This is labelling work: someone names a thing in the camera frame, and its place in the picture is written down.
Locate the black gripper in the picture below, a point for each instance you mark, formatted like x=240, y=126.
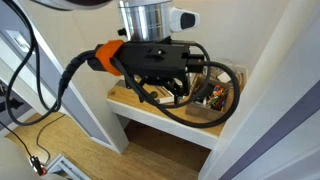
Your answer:
x=159, y=63

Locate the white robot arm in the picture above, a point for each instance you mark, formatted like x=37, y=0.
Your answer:
x=144, y=21

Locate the brown cardboard box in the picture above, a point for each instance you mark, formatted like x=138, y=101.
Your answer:
x=197, y=109

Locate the colourful pens in box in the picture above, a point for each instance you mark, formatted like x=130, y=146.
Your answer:
x=216, y=99

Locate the white remote control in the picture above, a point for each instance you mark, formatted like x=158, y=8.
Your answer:
x=164, y=100

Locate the white power adapter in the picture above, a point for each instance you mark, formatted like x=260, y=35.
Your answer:
x=224, y=77

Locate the white framed floor object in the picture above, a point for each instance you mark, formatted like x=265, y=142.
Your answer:
x=60, y=165

